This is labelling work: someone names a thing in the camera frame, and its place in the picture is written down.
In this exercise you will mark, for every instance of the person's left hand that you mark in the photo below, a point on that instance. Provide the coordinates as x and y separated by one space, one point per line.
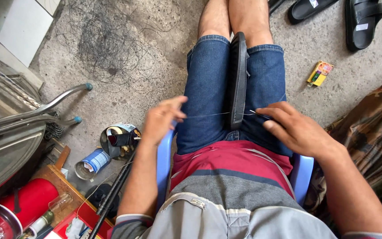
159 121

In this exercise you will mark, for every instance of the person's right hand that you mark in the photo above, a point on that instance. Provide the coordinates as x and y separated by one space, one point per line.
300 132

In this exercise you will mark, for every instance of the person's left fingers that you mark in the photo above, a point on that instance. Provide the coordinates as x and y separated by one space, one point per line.
177 108

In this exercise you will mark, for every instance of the thin white sewing thread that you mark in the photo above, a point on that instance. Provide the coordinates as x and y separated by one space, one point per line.
207 115

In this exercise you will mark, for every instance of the metal stitching needle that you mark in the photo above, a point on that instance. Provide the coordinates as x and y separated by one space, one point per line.
259 114

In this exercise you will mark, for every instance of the blue denim shorts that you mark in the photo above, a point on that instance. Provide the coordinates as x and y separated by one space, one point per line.
206 99

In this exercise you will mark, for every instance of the black leather sandal sole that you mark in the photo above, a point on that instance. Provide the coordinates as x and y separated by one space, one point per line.
238 83

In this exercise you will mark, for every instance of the open tin with tools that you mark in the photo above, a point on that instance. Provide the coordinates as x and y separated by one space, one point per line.
119 141

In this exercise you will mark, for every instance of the tangle of black thread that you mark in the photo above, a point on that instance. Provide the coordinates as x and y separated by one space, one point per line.
108 43

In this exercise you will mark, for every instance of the person's left leg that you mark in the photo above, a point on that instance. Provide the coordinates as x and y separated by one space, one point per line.
215 18

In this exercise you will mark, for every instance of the person's leg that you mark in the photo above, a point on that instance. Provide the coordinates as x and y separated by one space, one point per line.
249 21
215 18

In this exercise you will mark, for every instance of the blue white tin can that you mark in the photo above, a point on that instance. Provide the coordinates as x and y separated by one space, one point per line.
93 164

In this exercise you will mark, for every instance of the red grey striped shirt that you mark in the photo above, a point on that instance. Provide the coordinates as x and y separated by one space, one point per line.
230 199

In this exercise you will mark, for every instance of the person's right leg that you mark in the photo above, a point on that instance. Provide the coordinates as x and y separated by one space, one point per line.
249 21

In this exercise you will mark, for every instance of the black folded umbrella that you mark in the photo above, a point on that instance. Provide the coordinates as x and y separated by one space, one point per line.
111 199

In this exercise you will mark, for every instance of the brown wooden block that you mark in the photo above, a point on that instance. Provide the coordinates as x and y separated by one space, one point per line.
62 157

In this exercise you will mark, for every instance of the wooden tool box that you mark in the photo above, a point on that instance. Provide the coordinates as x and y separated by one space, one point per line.
63 186

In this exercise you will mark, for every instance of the black sandal piece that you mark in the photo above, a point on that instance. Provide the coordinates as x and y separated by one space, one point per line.
275 5

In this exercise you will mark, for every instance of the blue plastic chair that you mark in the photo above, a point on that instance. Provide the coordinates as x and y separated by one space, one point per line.
302 176

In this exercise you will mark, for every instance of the yellow cardboard packet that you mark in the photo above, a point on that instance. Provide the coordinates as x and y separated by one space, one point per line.
320 73

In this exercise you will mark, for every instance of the clear glass cup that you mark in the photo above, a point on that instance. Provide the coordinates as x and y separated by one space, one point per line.
60 201

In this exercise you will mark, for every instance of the white cloth scrap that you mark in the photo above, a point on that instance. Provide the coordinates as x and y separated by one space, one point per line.
75 228

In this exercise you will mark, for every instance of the black slide sandal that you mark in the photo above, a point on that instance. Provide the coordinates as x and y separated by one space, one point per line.
307 10
363 25

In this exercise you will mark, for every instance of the red cylinder flask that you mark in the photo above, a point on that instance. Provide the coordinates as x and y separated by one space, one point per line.
18 205

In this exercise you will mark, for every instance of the camouflage cloth bag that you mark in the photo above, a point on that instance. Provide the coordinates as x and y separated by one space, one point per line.
366 139

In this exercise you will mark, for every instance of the steel frame stool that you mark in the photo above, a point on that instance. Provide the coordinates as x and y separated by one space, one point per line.
15 116

